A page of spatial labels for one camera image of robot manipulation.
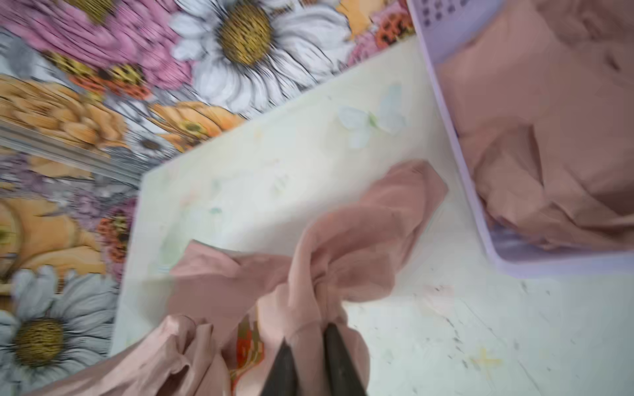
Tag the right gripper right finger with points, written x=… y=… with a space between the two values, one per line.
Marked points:
x=342 y=375

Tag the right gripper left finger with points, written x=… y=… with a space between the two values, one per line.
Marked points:
x=282 y=379

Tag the pink printed t-shirt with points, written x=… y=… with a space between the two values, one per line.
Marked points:
x=230 y=311

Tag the lavender plastic laundry basket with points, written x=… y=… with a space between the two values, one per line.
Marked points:
x=445 y=28

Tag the pink garment in basket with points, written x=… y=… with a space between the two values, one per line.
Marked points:
x=542 y=102

